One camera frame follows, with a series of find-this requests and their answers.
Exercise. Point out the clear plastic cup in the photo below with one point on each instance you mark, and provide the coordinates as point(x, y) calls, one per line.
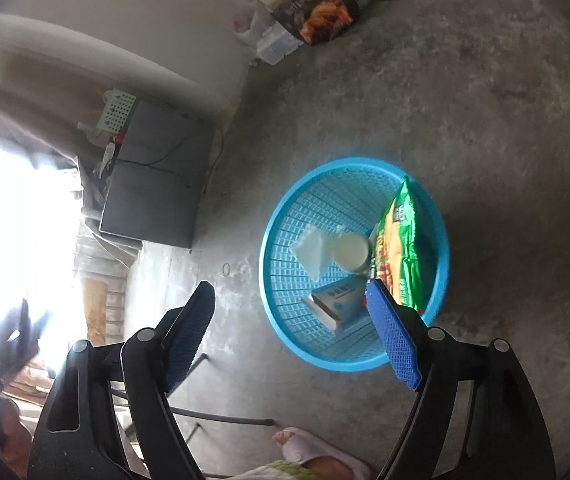
point(352, 252)

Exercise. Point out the person foot pink slipper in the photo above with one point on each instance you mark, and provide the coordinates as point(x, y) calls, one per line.
point(306, 456)

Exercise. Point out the white crumpled tissue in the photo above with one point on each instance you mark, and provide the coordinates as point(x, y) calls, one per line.
point(314, 251)

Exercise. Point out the clear plastic container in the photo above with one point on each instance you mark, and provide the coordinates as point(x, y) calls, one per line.
point(275, 44)

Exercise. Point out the blue plastic basket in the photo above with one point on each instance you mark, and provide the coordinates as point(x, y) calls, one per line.
point(348, 195)

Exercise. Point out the green perforated basket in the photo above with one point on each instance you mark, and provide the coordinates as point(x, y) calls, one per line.
point(118, 107)

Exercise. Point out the dark cabinet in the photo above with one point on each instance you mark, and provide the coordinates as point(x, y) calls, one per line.
point(158, 177)

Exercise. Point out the black snack box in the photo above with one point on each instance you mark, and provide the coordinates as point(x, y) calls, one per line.
point(317, 21)

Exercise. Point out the green red noodle bag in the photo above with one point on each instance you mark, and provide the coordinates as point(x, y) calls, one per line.
point(396, 256)

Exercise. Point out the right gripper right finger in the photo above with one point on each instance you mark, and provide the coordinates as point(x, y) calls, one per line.
point(475, 415)

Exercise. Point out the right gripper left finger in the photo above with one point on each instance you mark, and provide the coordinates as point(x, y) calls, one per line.
point(77, 436)

